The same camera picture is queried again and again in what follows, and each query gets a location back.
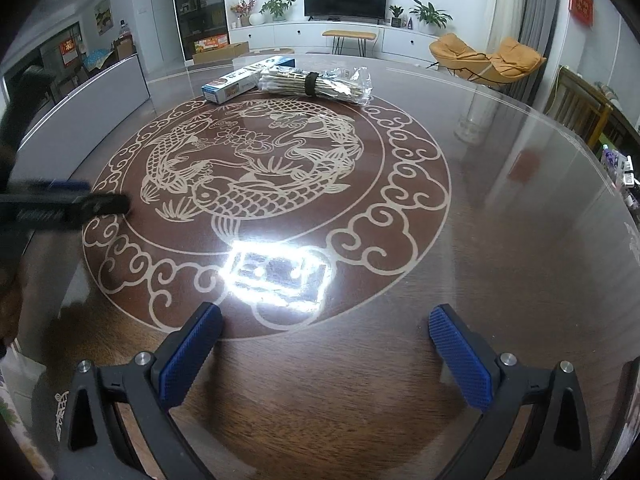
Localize blue and white long box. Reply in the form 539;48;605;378
201;57;296;107

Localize dark glass display cabinet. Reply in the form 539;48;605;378
170;0;231;64

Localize grey curved partition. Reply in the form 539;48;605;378
15;54;151;162

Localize cardboard box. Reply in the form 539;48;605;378
192;41;250;65

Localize red flower vase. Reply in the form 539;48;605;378
230;0;258;29

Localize colourful printed carton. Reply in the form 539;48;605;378
194;35;229;54

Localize large green potted plant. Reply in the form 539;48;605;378
409;0;454;36

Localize bamboo sticks pack clear bag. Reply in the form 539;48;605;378
256;66;374;107

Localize white television cabinet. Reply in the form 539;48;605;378
227;19;447;57

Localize person's floral clothing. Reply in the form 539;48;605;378
0;345;54;480

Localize cluttered side shelf goods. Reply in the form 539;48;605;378
597;140;640;203

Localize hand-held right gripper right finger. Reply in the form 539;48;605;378
428;304;593;480

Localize wooden chair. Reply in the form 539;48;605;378
545;65;614;137

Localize person's left forearm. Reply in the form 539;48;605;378
0;260;24;356

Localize wooden bench black legs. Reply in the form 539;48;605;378
321;30;377;56

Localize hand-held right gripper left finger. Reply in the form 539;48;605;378
54;301;224;480

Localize grey curtain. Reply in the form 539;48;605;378
520;0;562;107

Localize orange lounge chair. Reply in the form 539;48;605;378
487;36;549;87
429;33;496;81

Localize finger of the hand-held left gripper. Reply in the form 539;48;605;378
0;179;92;196
0;193;132;233

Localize red wall hanging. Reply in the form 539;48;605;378
570;0;595;26

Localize cream patterned curtain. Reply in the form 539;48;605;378
490;0;531;57

